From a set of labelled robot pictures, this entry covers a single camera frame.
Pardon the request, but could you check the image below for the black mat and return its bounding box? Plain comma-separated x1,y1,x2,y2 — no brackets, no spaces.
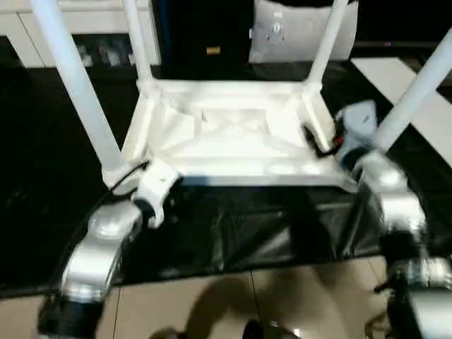
0,59,452,295

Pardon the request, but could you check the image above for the grey cushion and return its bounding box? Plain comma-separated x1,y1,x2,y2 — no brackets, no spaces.
248,0,358,65

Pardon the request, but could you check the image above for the white board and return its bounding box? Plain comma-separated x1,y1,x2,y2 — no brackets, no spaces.
350,56,452,141

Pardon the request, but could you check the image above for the black bar red light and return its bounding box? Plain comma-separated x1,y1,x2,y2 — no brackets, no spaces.
354,40,452,48

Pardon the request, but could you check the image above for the dark blue cabinet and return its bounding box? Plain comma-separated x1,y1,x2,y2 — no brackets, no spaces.
154,0,256,69

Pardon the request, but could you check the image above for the white cabinet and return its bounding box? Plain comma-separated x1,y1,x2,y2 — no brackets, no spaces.
0,0,160,69

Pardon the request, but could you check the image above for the white plastic table top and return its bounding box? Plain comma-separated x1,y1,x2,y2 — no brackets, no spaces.
121,78,358,194

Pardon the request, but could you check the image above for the white plastic table leg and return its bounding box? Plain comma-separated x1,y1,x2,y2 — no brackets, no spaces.
301,0,350,97
29,0,131,189
373,28,452,153
122,0,157,90

